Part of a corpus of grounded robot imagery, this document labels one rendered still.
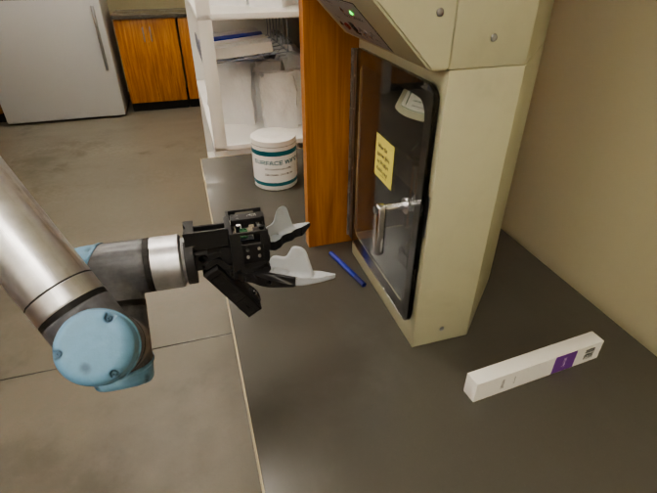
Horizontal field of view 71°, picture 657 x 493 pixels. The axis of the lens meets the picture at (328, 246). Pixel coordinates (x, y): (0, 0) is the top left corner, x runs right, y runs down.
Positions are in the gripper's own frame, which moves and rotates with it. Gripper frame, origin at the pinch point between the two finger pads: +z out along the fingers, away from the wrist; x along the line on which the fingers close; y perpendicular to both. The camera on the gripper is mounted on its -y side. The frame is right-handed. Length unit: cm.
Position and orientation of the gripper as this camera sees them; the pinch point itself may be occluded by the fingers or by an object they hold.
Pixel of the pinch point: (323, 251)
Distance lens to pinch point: 70.7
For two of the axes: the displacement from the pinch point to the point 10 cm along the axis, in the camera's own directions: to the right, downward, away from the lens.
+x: -2.7, -5.2, 8.1
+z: 9.6, -1.4, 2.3
